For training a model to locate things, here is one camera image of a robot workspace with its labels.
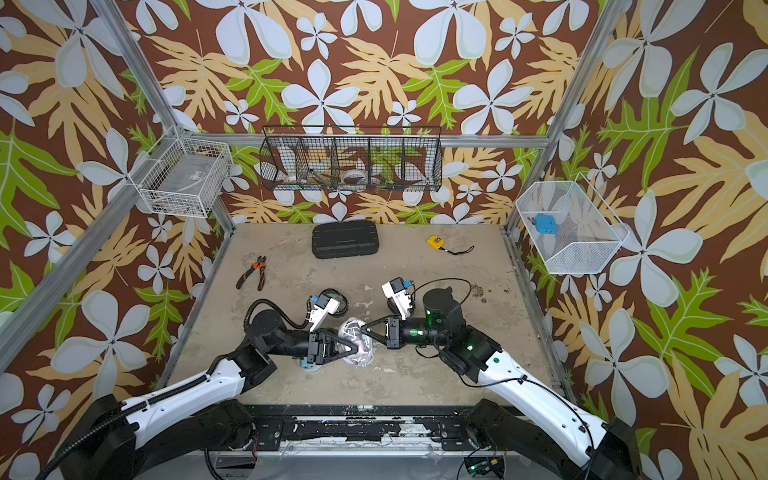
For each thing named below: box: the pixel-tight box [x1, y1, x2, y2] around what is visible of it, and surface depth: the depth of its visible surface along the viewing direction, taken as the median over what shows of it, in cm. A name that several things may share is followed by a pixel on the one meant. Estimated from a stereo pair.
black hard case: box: [312, 220, 379, 259], surface depth 111 cm
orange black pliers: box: [236, 255, 267, 291], surface depth 109 cm
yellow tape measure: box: [426, 235, 475, 255], surface depth 117 cm
